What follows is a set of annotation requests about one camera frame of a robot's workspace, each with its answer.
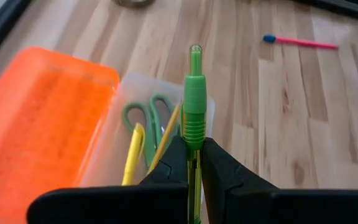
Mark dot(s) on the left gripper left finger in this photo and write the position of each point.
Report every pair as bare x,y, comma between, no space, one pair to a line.
120,205

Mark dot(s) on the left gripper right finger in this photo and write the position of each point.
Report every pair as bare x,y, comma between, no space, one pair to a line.
291,207

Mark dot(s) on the yellow highlighter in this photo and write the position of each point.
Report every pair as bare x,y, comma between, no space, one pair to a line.
134,155

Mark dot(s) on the yellow pencil green ferrule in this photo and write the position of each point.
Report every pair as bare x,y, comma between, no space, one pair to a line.
165,137

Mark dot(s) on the green retractable pen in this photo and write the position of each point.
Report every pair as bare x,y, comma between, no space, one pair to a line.
194,109

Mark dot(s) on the clear pencil box orange lid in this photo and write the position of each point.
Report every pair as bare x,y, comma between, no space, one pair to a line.
42,118

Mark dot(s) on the red pencil blue eraser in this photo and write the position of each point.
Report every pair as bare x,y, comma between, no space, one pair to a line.
303,42

